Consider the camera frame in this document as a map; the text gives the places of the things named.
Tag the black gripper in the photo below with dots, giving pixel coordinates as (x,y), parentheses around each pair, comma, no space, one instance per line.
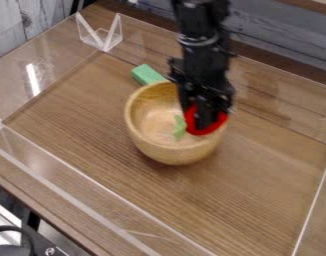
(199,72)

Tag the red plush tomato toy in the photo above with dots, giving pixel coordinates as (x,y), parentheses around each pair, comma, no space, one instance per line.
(186,124)

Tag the wooden bowl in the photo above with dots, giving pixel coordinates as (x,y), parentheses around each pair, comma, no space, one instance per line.
(152,117)

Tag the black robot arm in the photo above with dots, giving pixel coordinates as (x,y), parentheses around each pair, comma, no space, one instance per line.
(199,18)

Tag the green rectangular block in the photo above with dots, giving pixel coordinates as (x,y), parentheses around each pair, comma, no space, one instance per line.
(146,75)

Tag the clear acrylic corner bracket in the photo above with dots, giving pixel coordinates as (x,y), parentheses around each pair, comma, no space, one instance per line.
(100,38)

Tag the black table leg bracket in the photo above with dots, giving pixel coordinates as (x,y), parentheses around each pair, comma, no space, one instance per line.
(44,247)

